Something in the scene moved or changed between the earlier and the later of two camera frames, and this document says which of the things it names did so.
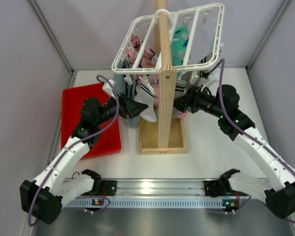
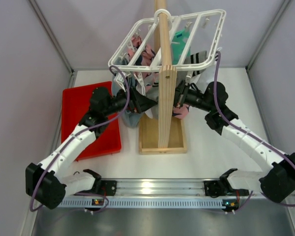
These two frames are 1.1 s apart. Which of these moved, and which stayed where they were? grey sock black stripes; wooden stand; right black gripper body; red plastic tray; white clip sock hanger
Moved: right black gripper body; white clip sock hanger; grey sock black stripes
Stayed: red plastic tray; wooden stand
